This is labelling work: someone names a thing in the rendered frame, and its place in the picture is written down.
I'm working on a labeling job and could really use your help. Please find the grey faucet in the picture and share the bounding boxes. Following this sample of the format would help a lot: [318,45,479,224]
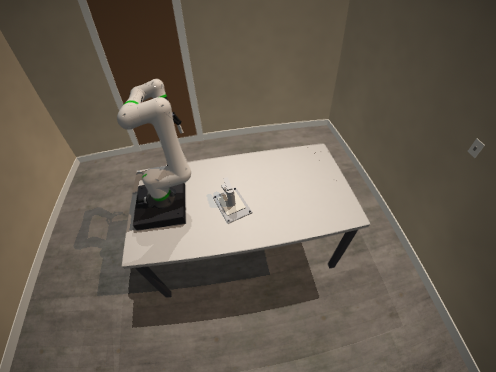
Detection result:
[218,177,246,216]

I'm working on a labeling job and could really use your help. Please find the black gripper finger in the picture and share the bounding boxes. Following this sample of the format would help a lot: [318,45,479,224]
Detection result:
[172,112,183,134]

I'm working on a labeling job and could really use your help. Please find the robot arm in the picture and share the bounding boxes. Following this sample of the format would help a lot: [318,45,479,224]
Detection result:
[117,79,191,208]

